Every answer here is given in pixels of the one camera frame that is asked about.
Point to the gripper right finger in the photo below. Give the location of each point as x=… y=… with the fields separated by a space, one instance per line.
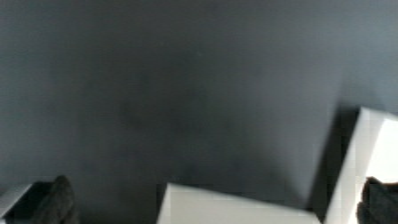
x=377 y=207

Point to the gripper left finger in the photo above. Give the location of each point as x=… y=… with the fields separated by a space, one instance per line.
x=38 y=203

